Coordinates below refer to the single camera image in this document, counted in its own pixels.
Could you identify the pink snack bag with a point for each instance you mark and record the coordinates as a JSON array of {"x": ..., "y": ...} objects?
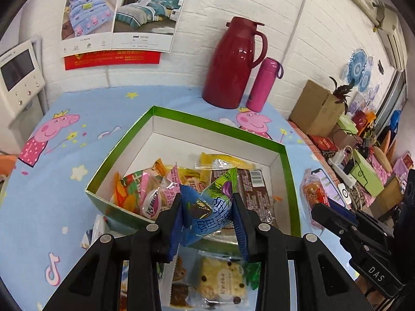
[{"x": 162, "y": 197}]

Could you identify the orange dried apple bag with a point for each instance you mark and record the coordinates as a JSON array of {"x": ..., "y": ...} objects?
[{"x": 130, "y": 191}]

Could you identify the yellow cake snack bag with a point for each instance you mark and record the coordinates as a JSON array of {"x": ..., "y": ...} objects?
[{"x": 197, "y": 179}]

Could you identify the dark red thermos jug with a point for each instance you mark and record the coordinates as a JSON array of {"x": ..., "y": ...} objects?
[{"x": 241, "y": 48}]

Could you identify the red rice cracker packet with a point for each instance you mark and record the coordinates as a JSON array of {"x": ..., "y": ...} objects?
[{"x": 312, "y": 193}]

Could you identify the red gift box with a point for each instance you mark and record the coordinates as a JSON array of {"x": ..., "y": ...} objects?
[{"x": 324, "y": 144}]

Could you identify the white water dispenser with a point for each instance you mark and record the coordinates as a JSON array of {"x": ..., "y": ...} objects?
[{"x": 21, "y": 78}]

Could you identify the green gift box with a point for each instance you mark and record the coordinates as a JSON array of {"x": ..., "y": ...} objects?
[{"x": 365, "y": 174}]

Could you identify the bedding wall calendar poster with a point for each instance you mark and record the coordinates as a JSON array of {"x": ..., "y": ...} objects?
[{"x": 96, "y": 33}]

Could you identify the potted dark plant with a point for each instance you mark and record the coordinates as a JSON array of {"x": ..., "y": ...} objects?
[{"x": 342, "y": 92}]

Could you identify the green cardboard box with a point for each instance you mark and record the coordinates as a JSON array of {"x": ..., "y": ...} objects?
[{"x": 179, "y": 138}]

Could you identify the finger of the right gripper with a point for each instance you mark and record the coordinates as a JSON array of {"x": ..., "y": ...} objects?
[
  {"x": 334, "y": 222},
  {"x": 341, "y": 210}
]

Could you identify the dark green triangular packet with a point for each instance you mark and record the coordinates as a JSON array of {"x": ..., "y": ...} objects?
[{"x": 252, "y": 275}]

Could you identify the black smartphone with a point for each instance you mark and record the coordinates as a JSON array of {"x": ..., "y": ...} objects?
[{"x": 329, "y": 186}]

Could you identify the white air conditioner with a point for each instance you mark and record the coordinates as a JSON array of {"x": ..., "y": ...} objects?
[{"x": 391, "y": 34}]

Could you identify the white power strip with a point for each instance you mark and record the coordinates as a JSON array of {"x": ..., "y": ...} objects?
[{"x": 336, "y": 162}]

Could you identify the light blue cartoon tablecloth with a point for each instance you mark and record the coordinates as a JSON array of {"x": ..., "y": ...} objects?
[{"x": 46, "y": 211}]

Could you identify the brown cardboard box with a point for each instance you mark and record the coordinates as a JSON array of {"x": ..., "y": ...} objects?
[{"x": 317, "y": 110}]

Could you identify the pink thermos bottle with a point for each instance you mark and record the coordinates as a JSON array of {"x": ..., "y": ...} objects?
[{"x": 270, "y": 70}]

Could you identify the yellow snack bag white label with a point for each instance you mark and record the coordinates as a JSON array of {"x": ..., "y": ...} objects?
[{"x": 221, "y": 162}]

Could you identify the white cartoon snack bag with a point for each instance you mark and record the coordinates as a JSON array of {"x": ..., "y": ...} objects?
[{"x": 177, "y": 284}]

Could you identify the blue triangular packet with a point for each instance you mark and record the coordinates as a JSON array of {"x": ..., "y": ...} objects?
[{"x": 207, "y": 212}]

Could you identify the white chocolate chip cookie packet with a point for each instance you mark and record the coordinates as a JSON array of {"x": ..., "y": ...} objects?
[{"x": 221, "y": 282}]

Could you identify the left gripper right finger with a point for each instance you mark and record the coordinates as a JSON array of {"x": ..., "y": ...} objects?
[{"x": 296, "y": 272}]

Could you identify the brown-top ring cracker bag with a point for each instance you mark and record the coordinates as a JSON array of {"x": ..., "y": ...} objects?
[{"x": 250, "y": 184}]

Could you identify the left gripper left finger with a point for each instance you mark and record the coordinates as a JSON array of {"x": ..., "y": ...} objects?
[{"x": 95, "y": 281}]

